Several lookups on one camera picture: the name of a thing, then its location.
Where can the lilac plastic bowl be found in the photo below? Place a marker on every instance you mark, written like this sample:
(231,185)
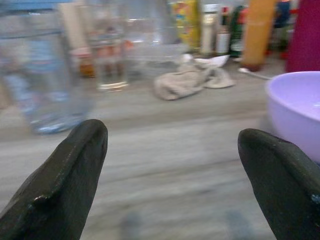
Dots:
(297,107)

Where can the white spoon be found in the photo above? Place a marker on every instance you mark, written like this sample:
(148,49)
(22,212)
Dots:
(253,73)

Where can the small amber jar red lid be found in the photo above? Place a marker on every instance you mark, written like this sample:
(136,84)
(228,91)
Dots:
(86,63)

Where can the large clear drinking glass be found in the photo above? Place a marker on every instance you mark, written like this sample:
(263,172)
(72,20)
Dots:
(37,82)

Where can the dark sauce bottle white label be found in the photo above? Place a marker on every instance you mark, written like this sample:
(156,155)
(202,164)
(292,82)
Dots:
(223,35)

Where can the green glass bottle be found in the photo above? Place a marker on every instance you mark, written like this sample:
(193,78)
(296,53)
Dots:
(237,32)

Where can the magenta plastic container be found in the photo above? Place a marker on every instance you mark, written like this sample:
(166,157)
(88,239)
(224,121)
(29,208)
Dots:
(303,35)

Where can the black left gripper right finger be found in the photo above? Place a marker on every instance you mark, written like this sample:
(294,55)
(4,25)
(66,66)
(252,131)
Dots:
(282,180)

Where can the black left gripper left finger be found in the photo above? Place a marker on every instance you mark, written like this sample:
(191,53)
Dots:
(62,180)

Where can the orange plastic bottle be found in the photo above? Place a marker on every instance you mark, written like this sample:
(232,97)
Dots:
(257,35)

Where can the crumpled beige cloth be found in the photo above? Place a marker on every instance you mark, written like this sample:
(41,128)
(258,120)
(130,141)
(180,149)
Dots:
(185,81)

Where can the yellow printed carton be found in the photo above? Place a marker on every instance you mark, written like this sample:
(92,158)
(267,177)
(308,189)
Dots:
(187,22)

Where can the clear plastic container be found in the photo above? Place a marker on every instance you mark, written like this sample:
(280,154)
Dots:
(160,56)

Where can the small clear drinking glass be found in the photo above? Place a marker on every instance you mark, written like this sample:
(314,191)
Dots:
(110,60)

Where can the white spice jar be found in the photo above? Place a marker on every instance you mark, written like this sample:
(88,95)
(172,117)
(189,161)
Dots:
(208,27)

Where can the white paper napkin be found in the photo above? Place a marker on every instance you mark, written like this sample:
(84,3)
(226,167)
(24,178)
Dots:
(215,60)

